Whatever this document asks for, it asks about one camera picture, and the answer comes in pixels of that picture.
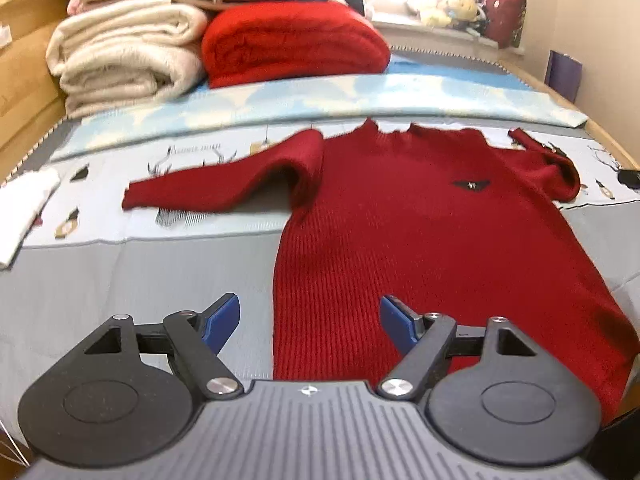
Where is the folded red fleece blanket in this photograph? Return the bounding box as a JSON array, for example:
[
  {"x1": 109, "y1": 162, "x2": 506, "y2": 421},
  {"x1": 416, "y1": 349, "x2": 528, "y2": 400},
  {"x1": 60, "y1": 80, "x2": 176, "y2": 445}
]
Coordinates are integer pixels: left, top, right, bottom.
[{"x1": 201, "y1": 1, "x2": 392, "y2": 90}]

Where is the dark red cushion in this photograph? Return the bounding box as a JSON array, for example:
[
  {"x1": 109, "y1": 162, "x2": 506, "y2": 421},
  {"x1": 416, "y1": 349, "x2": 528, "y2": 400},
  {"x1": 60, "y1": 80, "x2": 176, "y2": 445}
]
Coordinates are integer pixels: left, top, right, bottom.
[{"x1": 482, "y1": 0, "x2": 528, "y2": 50}]

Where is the pale yellow plush toy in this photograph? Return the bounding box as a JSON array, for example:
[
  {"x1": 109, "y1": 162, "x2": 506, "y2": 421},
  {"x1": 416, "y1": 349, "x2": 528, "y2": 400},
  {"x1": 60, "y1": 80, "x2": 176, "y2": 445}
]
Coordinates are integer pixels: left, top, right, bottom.
[{"x1": 407, "y1": 0, "x2": 453, "y2": 28}]

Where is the light blue patterned mat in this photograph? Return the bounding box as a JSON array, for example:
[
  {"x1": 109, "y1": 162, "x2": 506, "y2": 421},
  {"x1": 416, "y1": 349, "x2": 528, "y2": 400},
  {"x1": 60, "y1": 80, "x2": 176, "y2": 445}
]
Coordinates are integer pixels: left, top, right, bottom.
[{"x1": 50, "y1": 57, "x2": 590, "y2": 162}]

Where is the deer print bed sheet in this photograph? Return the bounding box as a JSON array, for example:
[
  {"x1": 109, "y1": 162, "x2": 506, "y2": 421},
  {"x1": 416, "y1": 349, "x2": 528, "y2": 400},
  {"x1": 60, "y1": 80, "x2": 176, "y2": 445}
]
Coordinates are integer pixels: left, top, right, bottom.
[{"x1": 0, "y1": 45, "x2": 640, "y2": 461}]

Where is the folded cream fleece blanket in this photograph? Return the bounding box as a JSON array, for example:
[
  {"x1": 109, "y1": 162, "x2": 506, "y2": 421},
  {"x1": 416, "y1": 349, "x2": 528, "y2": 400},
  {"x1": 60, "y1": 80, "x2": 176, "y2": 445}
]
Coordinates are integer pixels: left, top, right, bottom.
[{"x1": 46, "y1": 0, "x2": 209, "y2": 119}]

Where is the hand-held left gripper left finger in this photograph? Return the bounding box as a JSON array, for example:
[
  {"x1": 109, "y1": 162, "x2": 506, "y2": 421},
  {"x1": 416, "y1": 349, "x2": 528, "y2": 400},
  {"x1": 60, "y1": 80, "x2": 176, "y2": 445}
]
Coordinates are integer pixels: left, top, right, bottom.
[{"x1": 70, "y1": 292, "x2": 244, "y2": 402}]

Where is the purple board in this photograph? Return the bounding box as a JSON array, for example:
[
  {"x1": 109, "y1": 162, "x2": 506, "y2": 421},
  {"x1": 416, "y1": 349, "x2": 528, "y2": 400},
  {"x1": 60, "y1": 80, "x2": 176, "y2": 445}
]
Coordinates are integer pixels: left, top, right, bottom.
[{"x1": 545, "y1": 50, "x2": 584, "y2": 107}]

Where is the white cloth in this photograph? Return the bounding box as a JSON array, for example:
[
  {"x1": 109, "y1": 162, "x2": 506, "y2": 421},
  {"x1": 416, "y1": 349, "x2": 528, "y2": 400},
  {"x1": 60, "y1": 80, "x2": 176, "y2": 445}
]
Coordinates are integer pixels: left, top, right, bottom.
[{"x1": 0, "y1": 167, "x2": 61, "y2": 269}]

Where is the dark red knit sweater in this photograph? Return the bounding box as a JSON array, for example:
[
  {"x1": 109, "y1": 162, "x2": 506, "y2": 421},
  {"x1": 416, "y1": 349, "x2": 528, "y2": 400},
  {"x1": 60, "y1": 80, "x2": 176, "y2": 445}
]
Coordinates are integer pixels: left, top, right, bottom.
[{"x1": 122, "y1": 117, "x2": 640, "y2": 428}]

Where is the yellow and blue plush toy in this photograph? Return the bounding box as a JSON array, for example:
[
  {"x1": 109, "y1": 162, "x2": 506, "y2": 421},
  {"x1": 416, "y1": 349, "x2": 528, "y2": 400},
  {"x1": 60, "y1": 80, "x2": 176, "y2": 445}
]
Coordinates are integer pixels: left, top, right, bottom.
[{"x1": 447, "y1": 0, "x2": 488, "y2": 32}]

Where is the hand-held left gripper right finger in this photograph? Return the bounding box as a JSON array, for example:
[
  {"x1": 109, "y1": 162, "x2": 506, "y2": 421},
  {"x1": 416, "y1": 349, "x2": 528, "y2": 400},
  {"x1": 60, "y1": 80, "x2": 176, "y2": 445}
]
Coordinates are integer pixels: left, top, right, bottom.
[{"x1": 377, "y1": 294, "x2": 547, "y2": 402}]

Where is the white window sill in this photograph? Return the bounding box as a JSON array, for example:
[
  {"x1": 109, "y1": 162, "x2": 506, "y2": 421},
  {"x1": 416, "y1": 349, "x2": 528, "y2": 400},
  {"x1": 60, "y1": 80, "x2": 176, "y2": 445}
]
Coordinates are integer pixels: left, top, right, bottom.
[{"x1": 372, "y1": 15, "x2": 527, "y2": 55}]

